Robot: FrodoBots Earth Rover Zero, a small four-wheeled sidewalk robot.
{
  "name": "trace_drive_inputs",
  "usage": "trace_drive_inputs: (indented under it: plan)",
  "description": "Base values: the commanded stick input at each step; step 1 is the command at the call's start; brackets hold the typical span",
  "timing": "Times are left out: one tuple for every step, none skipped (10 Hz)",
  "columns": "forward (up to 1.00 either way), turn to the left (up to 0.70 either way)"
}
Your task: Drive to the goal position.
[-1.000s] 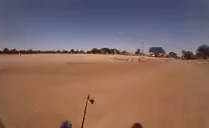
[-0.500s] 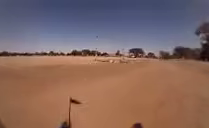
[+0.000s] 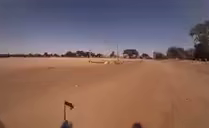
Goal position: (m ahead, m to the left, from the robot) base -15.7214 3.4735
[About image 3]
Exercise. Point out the pale low heap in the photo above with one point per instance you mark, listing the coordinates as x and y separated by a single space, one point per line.
107 61

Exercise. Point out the tall tree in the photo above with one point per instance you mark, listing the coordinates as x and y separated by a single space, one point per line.
204 43

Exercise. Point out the row of trees and bushes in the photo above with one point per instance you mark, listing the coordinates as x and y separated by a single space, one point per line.
130 53

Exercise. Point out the brown dirt field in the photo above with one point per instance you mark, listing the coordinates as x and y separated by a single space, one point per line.
125 90

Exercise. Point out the pole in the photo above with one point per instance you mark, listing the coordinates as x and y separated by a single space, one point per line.
117 51

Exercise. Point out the robot's own part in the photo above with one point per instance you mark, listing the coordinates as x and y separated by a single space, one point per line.
137 125
66 125

